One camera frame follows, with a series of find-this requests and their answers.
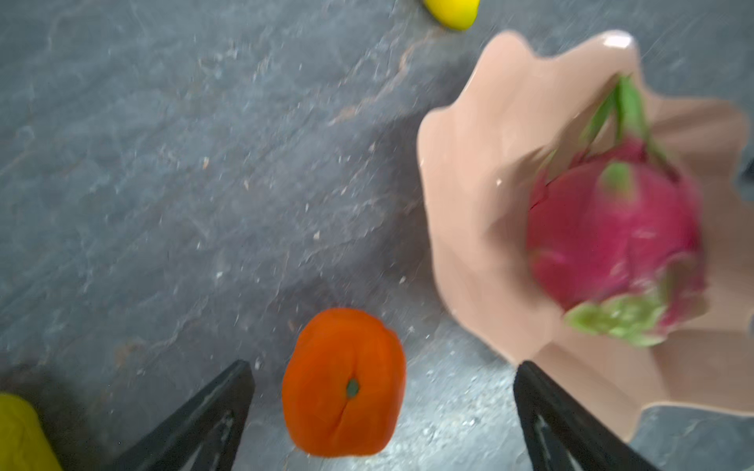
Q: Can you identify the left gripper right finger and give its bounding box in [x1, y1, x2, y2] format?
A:
[514, 361, 655, 471]

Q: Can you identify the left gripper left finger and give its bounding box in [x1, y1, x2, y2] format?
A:
[104, 360, 255, 470]

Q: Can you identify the orange tangerine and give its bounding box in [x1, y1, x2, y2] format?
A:
[281, 308, 406, 458]

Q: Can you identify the yellow mango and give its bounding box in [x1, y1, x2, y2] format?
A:
[1, 392, 62, 471]
[422, 0, 480, 31]

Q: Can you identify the pink dragon fruit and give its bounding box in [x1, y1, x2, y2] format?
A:
[526, 75, 706, 347]

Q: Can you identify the pink scalloped fruit bowl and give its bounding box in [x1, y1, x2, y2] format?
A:
[417, 31, 753, 440]

